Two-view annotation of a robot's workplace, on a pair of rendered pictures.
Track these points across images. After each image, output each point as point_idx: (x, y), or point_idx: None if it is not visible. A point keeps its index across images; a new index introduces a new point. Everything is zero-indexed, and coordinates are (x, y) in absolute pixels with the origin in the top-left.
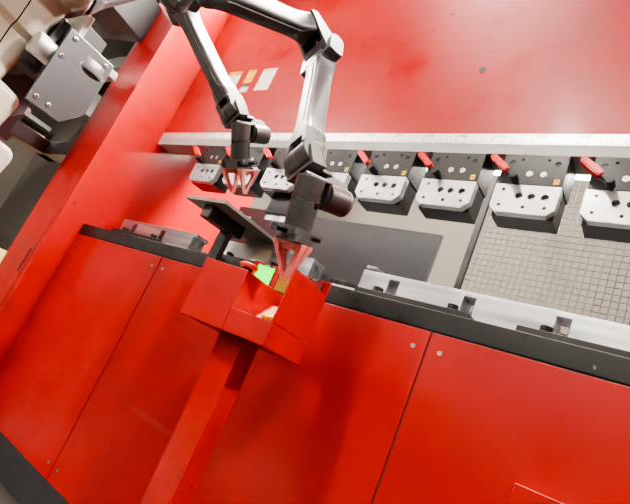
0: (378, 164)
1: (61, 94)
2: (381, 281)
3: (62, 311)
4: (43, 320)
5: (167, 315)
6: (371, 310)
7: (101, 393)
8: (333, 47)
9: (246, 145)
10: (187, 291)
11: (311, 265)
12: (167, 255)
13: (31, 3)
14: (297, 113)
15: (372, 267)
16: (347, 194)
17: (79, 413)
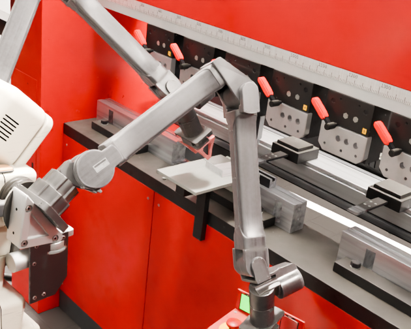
0: (336, 111)
1: (47, 281)
2: (359, 248)
3: (87, 219)
4: (75, 223)
5: (180, 255)
6: (347, 310)
7: (152, 309)
8: (248, 110)
9: (194, 123)
10: (189, 237)
11: (293, 211)
12: (158, 191)
13: None
14: (235, 4)
15: (352, 212)
16: (296, 281)
17: (141, 320)
